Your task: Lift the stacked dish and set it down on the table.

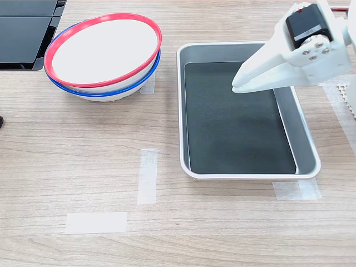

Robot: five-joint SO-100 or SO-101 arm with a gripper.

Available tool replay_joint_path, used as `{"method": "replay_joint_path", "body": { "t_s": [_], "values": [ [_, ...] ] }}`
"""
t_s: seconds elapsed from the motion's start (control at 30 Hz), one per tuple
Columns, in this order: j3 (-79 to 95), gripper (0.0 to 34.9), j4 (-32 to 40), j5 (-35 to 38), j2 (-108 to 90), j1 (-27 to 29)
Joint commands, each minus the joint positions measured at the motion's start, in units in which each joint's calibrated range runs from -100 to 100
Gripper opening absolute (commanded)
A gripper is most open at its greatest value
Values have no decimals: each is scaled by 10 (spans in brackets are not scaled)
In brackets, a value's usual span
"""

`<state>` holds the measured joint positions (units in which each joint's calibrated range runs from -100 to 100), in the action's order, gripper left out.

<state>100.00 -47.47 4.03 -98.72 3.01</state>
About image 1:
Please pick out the black mat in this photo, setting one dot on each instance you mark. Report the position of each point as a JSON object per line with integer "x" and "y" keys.
{"x": 236, "y": 128}

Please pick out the black flat device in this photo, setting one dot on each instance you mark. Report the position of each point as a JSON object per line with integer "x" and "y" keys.
{"x": 22, "y": 36}

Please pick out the white plate with red rim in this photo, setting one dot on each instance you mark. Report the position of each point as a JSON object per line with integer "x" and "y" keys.
{"x": 105, "y": 53}

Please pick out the white plate with blue rim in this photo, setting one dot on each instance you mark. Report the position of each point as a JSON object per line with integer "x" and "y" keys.
{"x": 103, "y": 98}

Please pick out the clear tape strip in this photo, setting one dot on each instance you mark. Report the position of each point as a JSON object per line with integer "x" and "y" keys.
{"x": 147, "y": 178}
{"x": 148, "y": 86}
{"x": 96, "y": 223}
{"x": 297, "y": 190}

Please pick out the small black object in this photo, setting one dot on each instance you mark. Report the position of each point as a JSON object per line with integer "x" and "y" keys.
{"x": 1, "y": 122}

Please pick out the steel tray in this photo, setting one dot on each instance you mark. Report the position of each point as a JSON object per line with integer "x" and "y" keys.
{"x": 300, "y": 133}

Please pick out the pale perforated base plate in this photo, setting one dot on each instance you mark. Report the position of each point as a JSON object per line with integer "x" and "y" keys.
{"x": 345, "y": 97}

